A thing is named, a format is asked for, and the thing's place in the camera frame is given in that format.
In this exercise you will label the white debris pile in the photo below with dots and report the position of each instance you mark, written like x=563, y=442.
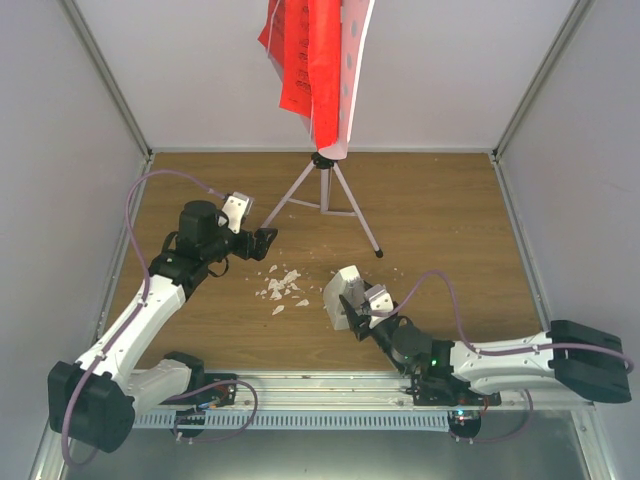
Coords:
x=283, y=288

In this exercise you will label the slotted cable duct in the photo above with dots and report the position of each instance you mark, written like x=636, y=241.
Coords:
x=300, y=420

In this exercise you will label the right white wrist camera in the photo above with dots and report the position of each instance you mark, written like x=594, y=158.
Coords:
x=378, y=301

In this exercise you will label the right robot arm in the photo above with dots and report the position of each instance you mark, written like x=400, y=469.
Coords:
x=570, y=356

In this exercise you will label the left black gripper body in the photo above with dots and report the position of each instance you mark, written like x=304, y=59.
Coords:
x=244, y=250

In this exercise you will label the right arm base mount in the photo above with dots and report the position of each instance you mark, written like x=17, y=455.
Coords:
x=447, y=391

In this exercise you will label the white tripod music stand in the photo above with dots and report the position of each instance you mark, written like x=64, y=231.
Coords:
x=322, y=184

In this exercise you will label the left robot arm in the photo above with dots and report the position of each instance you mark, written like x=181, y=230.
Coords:
x=97, y=398

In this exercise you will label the aluminium rail frame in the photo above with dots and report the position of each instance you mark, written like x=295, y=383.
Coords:
x=334, y=391

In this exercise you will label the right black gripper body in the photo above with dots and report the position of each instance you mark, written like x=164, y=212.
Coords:
x=363, y=334

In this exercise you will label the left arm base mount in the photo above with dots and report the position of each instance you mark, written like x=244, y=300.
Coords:
x=217, y=396

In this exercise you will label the red sheet music paper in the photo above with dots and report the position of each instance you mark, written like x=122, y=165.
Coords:
x=303, y=39

